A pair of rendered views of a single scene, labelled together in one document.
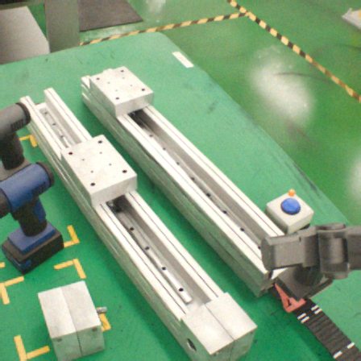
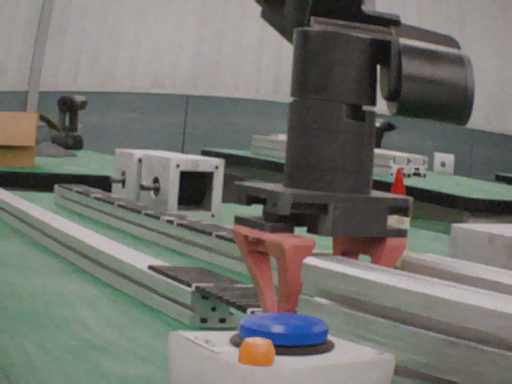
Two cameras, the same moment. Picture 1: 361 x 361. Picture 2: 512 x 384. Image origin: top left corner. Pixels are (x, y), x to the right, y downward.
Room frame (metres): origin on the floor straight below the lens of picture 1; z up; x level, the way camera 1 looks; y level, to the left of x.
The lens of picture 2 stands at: (1.25, -0.21, 0.94)
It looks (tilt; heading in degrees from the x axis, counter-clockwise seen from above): 4 degrees down; 186
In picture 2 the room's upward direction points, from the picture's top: 5 degrees clockwise
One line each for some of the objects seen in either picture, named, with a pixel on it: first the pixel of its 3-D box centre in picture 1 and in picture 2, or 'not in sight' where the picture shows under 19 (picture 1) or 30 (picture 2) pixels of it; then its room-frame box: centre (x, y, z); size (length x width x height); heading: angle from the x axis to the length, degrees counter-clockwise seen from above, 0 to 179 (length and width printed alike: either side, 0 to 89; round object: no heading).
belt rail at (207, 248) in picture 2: not in sight; (175, 233); (-0.05, -0.45, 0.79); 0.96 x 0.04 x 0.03; 35
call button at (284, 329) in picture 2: (290, 205); (283, 338); (0.78, -0.25, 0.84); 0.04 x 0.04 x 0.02
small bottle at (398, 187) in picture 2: not in sight; (395, 218); (-0.02, -0.18, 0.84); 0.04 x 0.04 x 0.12
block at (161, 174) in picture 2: not in sight; (172, 187); (-0.38, -0.51, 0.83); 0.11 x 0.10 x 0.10; 128
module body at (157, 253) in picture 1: (99, 190); not in sight; (0.83, 0.18, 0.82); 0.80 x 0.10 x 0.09; 35
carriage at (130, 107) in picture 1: (120, 94); not in sight; (1.14, 0.16, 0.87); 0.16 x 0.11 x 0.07; 35
